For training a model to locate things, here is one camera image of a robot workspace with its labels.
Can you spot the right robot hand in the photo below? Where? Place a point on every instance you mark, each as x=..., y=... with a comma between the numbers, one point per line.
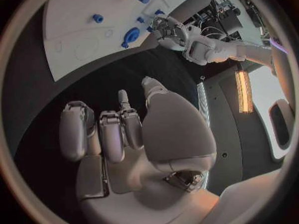
x=172, y=134

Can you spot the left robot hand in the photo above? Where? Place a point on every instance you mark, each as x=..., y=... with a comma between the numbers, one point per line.
x=171, y=33

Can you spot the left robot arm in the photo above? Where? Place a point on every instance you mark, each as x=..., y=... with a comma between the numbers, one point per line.
x=217, y=50

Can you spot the white task board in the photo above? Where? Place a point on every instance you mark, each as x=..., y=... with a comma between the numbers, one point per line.
x=79, y=9

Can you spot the blue plug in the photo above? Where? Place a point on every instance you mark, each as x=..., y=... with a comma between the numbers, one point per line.
x=149, y=29

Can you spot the blue block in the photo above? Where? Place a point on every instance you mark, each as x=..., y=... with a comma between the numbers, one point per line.
x=159, y=12

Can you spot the blue peg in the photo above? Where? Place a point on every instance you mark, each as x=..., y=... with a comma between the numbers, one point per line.
x=140, y=19

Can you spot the blue gear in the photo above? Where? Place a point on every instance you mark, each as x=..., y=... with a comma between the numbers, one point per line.
x=132, y=35

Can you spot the workshop equipment rack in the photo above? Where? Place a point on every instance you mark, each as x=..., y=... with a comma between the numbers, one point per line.
x=230, y=23

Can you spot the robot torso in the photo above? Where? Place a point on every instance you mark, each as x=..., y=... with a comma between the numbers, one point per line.
x=233, y=134

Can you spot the blue short cylinder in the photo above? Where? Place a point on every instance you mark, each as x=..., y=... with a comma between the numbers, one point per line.
x=97, y=18

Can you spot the glowing light bar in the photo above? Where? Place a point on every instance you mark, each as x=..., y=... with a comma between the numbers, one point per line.
x=244, y=91

